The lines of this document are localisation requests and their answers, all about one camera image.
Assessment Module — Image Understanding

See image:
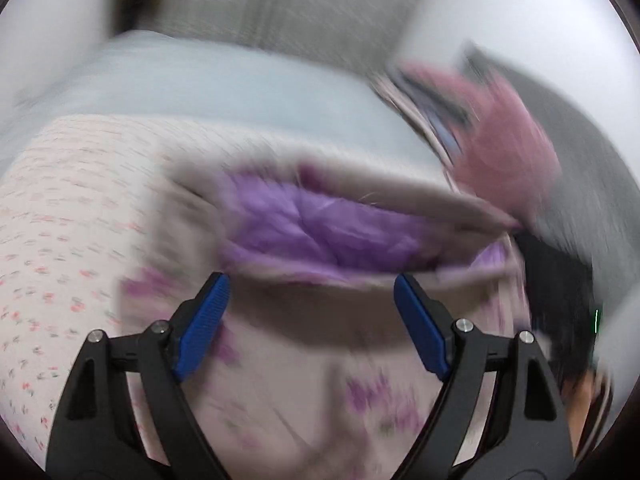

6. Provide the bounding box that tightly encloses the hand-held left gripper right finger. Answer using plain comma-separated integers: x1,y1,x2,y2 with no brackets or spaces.
393,273,575,480

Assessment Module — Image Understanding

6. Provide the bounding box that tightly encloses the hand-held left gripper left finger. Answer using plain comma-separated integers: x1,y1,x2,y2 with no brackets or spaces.
46,272,231,480

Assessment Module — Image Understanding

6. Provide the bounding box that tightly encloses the pink floral garment purple lining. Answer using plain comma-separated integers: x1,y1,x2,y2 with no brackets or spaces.
115,152,532,480

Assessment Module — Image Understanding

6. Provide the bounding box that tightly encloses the person's right forearm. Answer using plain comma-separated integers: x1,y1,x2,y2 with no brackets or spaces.
564,367,615,457

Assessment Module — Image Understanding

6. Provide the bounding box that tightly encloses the stack of folded clothes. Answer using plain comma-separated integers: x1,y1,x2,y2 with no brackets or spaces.
371,67,477,172

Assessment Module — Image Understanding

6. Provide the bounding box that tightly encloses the grey cloth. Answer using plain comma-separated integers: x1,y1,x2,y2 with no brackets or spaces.
459,41,640,313

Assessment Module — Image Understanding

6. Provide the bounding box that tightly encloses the pink fluffy cloth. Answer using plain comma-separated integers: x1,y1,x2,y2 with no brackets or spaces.
394,60,564,232

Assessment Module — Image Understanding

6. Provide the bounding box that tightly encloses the cherry print bed sheet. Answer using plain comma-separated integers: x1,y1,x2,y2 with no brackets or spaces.
0,112,281,467

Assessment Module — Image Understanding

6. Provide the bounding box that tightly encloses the light blue blanket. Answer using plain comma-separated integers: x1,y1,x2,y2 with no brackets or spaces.
0,29,447,182

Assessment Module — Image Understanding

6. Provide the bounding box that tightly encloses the grey patterned curtain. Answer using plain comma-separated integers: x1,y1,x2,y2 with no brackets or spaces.
154,0,437,82

